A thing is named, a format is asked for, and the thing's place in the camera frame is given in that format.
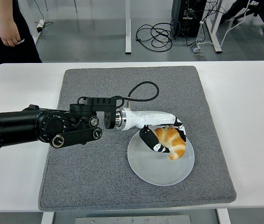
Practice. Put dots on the person's hand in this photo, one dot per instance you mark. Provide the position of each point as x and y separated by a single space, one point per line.
8 32

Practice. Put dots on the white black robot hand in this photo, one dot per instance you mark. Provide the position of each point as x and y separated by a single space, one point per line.
155 117

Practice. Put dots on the small silver handheld object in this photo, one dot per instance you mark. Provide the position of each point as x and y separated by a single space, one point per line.
20 42

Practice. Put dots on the golden croissant bread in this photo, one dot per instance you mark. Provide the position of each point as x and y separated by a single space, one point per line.
173 144

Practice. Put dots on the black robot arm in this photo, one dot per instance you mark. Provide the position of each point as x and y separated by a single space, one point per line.
17 126

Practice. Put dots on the person's forearm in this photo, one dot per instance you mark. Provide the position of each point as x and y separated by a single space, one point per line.
3 9

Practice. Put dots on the pale grey round plate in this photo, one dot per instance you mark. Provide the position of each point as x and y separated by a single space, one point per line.
159 170

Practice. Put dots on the grey metal plate with screws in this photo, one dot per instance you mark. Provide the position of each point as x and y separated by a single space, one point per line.
134 220

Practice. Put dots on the white power strip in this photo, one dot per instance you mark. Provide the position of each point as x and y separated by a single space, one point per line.
40 25

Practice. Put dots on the grey floor socket box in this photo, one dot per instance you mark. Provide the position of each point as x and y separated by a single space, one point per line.
196 49

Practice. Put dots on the grey fabric mat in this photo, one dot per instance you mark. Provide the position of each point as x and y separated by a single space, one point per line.
99 175

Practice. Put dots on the white desk leg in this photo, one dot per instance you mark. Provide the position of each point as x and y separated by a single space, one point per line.
127 35
216 42

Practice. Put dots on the black computer tower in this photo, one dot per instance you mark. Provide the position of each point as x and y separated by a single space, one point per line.
180 9

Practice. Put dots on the white table leg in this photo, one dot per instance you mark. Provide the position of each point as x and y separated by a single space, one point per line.
223 217
47 218

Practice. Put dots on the black office chair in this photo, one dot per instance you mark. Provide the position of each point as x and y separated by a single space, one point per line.
262 11

